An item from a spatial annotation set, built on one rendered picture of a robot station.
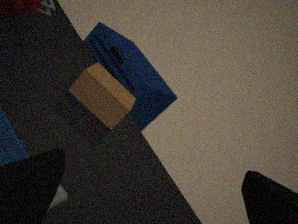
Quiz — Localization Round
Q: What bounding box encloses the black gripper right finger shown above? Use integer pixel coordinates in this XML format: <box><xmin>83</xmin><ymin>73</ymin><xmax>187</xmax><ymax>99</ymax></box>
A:
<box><xmin>241</xmin><ymin>171</ymin><xmax>298</xmax><ymax>224</ymax></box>

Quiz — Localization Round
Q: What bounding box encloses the blue plastic tray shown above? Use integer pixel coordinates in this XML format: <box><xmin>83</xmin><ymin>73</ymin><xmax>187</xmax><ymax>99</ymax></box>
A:
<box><xmin>0</xmin><ymin>105</ymin><xmax>29</xmax><ymax>167</ymax></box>

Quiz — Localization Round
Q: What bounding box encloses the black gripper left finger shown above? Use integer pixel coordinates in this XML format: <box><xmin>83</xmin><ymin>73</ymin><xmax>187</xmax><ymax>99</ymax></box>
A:
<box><xmin>0</xmin><ymin>148</ymin><xmax>65</xmax><ymax>224</ymax></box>

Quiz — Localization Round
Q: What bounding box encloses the tan rectangular block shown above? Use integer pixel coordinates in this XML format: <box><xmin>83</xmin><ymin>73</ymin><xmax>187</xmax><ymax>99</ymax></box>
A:
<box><xmin>68</xmin><ymin>61</ymin><xmax>136</xmax><ymax>129</ymax></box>

